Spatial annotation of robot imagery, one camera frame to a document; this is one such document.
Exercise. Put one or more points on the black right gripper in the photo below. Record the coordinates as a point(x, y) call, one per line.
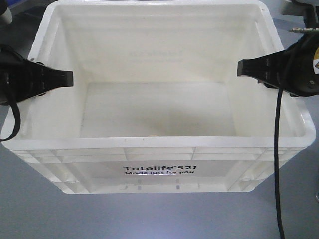
point(295, 70)

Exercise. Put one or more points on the white plastic tote box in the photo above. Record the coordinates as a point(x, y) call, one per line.
point(151, 67)

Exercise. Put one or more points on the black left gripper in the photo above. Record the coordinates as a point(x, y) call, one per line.
point(26, 78)

